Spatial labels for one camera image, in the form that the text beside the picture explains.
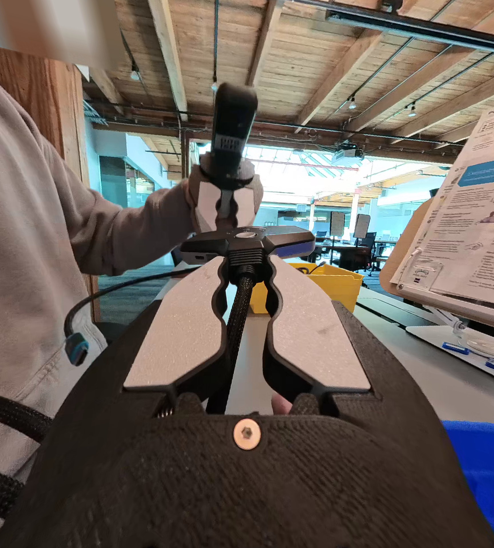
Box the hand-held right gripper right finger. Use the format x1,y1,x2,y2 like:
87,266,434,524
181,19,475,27
263,255,372,403

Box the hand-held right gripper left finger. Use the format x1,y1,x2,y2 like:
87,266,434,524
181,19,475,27
123,255,231,396

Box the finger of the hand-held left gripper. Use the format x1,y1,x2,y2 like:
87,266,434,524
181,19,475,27
196,182,223,234
232,186,257,225

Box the yellow plastic bin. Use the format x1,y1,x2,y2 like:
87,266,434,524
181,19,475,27
250,262,364,315

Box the black braided cable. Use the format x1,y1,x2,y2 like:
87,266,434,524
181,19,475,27
0,250,270,519

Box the black cable teal plug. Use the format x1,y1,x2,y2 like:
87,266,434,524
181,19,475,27
64,266,198,367

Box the person's left forearm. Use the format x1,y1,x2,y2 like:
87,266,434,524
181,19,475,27
82,178,196,277

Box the black office chair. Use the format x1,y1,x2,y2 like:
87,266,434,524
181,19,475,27
356,231,378,275

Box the ceiling projector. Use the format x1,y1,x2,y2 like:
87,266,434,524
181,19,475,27
332,143,365,167

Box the clear round disc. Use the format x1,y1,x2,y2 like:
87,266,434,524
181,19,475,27
459,336,494,364

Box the wooden pillar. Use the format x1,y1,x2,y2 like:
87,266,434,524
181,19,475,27
0,46,102,322

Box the person's grey hoodie torso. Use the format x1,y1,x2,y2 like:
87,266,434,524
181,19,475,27
0,64,117,540

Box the printed instruction papers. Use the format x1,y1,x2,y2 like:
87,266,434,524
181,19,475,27
390,100,494,311

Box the blue plastic bin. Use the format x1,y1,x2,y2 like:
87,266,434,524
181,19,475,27
441,420,494,548

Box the black ceiling rail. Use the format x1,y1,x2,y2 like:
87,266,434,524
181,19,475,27
294,0,494,58

